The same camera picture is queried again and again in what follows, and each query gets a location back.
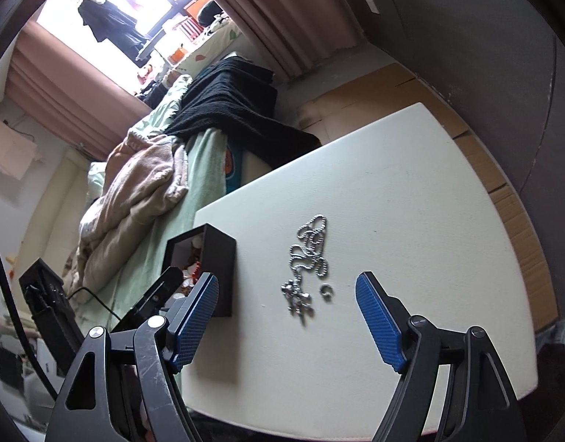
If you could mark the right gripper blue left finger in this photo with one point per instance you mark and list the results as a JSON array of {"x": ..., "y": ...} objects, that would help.
[{"x": 117, "y": 376}]

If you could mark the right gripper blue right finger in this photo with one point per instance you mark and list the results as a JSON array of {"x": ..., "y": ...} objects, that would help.
[{"x": 480, "y": 403}]

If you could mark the black jewelry box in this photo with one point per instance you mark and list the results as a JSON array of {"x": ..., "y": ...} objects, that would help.
[{"x": 204, "y": 249}]

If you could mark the beige pink crumpled quilt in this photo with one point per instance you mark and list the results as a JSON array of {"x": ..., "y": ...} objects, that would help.
[{"x": 145, "y": 177}]

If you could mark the green bed sheet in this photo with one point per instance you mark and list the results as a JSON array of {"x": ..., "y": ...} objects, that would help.
[{"x": 206, "y": 160}]

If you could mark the pink curtain left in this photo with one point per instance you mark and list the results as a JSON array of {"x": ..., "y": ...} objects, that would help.
[{"x": 69, "y": 97}]

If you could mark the pink curtain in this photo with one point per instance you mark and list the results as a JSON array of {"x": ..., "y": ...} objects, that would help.
[
  {"x": 295, "y": 35},
  {"x": 69, "y": 97}
]

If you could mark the black knitted blanket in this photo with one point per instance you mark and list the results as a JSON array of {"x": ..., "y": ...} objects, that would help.
[{"x": 237, "y": 97}]

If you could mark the floral pillow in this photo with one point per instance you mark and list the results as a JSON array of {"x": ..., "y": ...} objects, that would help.
[{"x": 215, "y": 40}]

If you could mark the flattened cardboard sheet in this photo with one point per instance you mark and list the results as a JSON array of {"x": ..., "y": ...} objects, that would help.
[{"x": 393, "y": 88}]

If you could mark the black hanging jacket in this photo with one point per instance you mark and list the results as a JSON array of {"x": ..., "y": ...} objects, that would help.
[{"x": 108, "y": 22}]

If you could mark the pink curtain right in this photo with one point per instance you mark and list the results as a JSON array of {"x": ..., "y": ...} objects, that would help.
[{"x": 295, "y": 35}]

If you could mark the beige cloth on wall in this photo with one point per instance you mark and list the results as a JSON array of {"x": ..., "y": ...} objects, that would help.
[{"x": 16, "y": 152}]

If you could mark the white wall switch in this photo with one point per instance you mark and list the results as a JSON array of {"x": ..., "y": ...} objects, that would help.
[{"x": 372, "y": 6}]

